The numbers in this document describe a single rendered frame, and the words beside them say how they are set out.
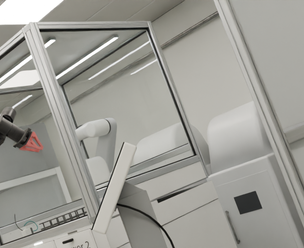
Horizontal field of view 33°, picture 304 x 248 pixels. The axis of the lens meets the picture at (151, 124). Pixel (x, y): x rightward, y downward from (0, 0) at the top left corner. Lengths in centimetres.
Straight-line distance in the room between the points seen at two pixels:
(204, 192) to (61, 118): 103
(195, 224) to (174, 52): 338
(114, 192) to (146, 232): 26
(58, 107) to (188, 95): 356
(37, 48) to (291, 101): 135
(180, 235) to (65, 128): 88
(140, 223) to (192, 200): 114
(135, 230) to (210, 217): 125
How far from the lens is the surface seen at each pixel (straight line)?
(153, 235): 192
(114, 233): 255
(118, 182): 173
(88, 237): 258
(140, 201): 191
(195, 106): 595
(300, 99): 189
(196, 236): 298
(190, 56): 592
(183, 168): 304
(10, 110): 218
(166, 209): 284
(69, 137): 254
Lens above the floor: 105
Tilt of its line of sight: 6 degrees up
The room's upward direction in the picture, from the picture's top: 20 degrees counter-clockwise
